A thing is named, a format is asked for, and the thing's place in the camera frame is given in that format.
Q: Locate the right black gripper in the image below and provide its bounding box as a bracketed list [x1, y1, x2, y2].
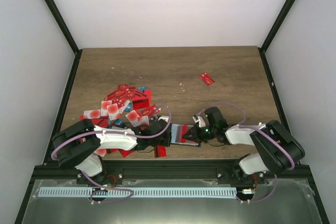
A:
[183, 124, 217, 144]

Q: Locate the black leather card holder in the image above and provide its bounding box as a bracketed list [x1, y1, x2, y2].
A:
[170, 124, 201, 147]

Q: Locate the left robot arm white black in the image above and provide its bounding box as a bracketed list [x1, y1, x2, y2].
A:
[50, 116, 171, 184]

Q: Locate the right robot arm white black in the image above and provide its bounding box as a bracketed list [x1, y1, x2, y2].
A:
[182, 106, 306, 184]

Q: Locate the red card black stripe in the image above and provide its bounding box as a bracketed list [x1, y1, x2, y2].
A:
[154, 145, 166, 158]

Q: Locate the red VIP card centre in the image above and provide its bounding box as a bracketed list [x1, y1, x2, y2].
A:
[140, 104, 161, 117]

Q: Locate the white red circle card centre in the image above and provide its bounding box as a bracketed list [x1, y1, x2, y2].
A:
[125, 110, 142, 127]

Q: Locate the white red circle card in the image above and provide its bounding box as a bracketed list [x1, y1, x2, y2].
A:
[125, 110, 142, 127]
[82, 110, 101, 119]
[107, 103, 121, 121]

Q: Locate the blue card top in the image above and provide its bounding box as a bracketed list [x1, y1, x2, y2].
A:
[138, 87, 149, 92]

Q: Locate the white red circle card upper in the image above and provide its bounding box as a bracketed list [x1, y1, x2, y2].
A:
[107, 103, 121, 121]

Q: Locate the red VIP card top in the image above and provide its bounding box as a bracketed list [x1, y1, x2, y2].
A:
[104, 87, 131, 101]

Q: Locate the lone red VIP card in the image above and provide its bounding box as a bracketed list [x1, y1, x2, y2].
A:
[199, 72, 215, 86]

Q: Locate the white red circle card left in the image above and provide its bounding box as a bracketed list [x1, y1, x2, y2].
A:
[82, 110, 101, 119]

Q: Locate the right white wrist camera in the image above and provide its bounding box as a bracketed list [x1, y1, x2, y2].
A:
[192, 114, 206, 128]

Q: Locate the light blue slotted cable duct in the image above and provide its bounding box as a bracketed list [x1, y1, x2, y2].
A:
[38, 187, 237, 199]

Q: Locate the black aluminium frame rail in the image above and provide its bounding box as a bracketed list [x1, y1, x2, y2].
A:
[31, 159, 312, 185]

